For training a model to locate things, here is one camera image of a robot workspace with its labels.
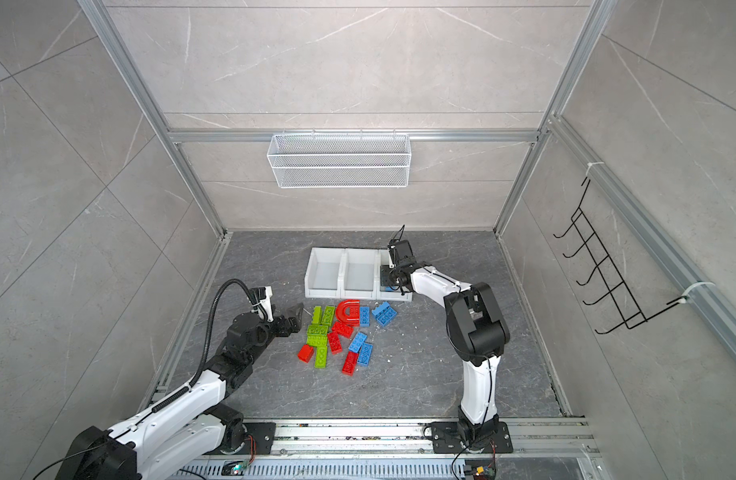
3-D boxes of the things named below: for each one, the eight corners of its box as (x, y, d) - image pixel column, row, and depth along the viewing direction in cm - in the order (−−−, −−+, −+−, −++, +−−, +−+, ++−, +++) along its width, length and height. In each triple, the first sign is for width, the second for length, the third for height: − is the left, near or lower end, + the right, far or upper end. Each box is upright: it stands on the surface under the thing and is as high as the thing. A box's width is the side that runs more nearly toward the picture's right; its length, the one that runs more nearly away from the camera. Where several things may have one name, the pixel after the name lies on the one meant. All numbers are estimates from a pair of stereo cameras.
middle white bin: (338, 303, 101) (336, 291, 95) (342, 261, 113) (340, 248, 107) (379, 303, 101) (379, 291, 95) (379, 261, 113) (379, 248, 107)
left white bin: (306, 300, 102) (302, 288, 96) (313, 260, 113) (309, 247, 107) (342, 300, 102) (340, 288, 96) (345, 260, 113) (343, 247, 107)
